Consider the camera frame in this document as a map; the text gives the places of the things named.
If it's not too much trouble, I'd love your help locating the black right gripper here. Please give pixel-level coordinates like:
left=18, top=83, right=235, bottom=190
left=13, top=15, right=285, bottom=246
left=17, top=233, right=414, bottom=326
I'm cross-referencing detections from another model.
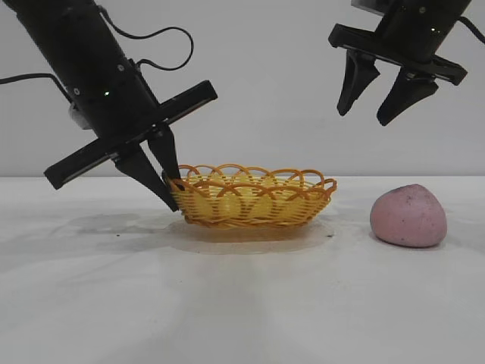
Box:
left=327, top=0, right=471, bottom=127

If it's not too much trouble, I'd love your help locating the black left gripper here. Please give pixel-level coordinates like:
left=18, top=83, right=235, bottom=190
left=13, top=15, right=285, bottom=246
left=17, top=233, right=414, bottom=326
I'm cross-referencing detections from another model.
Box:
left=43, top=58, right=219, bottom=212

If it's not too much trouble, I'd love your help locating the yellow woven wicker basket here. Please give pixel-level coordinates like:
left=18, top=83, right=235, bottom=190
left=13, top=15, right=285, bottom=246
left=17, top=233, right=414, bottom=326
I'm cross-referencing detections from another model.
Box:
left=162, top=163, right=337, bottom=231

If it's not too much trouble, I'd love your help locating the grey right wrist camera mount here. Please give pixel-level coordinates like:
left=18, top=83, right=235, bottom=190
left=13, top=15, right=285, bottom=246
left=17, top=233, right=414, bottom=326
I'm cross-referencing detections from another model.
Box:
left=350, top=0, right=384, bottom=16

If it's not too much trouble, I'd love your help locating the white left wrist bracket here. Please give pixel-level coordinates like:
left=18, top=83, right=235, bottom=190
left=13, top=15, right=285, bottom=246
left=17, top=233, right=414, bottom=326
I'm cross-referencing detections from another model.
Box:
left=69, top=105, right=87, bottom=130

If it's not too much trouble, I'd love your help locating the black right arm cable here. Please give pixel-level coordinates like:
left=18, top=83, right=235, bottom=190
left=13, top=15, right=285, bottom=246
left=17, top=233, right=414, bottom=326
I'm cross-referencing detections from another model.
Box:
left=458, top=15, right=485, bottom=43

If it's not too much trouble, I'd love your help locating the black looping left arm cable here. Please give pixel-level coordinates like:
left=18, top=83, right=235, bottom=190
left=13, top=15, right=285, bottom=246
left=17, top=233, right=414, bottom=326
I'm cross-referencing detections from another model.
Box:
left=92, top=2, right=196, bottom=71

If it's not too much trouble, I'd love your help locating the black straight left arm cable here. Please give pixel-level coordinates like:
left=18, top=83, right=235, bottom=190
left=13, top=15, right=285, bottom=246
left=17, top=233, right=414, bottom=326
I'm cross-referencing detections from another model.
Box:
left=0, top=73, right=73, bottom=105

